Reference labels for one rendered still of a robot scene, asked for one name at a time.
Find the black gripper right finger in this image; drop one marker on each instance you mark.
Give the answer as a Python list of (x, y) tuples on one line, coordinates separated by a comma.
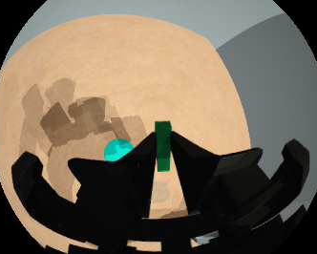
[(199, 169)]

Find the cyan circle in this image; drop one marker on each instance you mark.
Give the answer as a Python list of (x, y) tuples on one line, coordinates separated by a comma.
[(116, 149)]

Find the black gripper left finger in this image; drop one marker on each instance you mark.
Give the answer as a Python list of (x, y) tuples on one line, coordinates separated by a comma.
[(133, 173)]

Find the green rectangular post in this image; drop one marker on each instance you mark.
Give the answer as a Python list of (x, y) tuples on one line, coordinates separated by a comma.
[(163, 149)]

